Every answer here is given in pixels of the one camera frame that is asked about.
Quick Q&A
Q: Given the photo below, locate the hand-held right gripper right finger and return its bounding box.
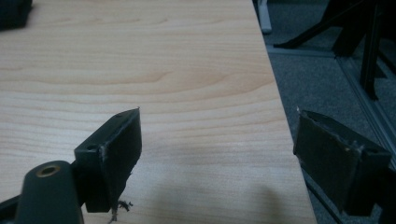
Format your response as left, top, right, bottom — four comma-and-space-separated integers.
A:
293, 106, 392, 217

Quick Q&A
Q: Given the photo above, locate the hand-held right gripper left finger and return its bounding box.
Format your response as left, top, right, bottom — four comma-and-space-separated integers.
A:
74, 106, 143, 214

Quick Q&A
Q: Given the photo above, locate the black metal stand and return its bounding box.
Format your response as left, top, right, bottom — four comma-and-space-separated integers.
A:
274, 0, 396, 101

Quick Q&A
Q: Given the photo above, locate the white metal table frame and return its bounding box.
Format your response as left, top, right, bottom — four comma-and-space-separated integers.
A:
257, 0, 273, 35

